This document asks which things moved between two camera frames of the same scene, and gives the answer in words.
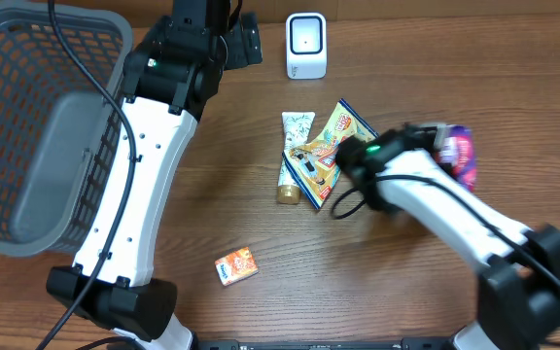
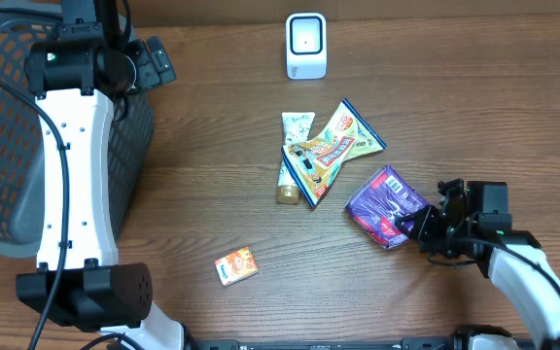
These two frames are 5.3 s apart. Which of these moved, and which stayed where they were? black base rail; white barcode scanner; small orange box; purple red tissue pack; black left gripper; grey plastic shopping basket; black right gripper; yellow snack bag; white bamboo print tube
Moved: black left gripper; black right gripper; purple red tissue pack
Stayed: white bamboo print tube; yellow snack bag; white barcode scanner; black base rail; small orange box; grey plastic shopping basket
